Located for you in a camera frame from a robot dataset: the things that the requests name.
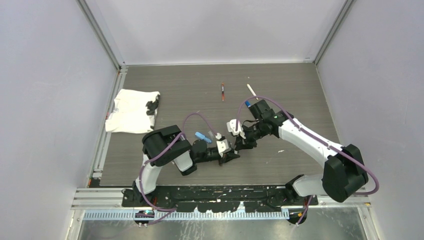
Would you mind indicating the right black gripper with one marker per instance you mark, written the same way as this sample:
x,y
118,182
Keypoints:
x,y
240,144

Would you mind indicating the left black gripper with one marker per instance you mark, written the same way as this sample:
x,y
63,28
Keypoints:
x,y
227,156

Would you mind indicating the red black pen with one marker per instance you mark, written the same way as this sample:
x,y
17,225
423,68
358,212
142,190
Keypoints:
x,y
222,92

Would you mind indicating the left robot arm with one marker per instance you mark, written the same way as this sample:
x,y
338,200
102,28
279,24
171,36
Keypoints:
x,y
169,145

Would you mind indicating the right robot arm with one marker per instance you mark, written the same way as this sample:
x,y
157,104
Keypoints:
x,y
343,167

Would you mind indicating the blue pen cap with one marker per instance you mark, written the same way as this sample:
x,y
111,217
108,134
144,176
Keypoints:
x,y
203,137

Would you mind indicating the white pen upper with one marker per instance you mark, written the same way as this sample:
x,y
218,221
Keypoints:
x,y
252,91

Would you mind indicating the clear grey cap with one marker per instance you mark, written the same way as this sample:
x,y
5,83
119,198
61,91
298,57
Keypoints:
x,y
211,134

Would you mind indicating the white stained cloth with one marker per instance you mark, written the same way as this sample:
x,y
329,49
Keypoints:
x,y
133,112

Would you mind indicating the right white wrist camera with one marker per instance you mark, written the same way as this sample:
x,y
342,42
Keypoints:
x,y
235,129

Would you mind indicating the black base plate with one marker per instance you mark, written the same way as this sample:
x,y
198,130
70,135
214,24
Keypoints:
x,y
217,198

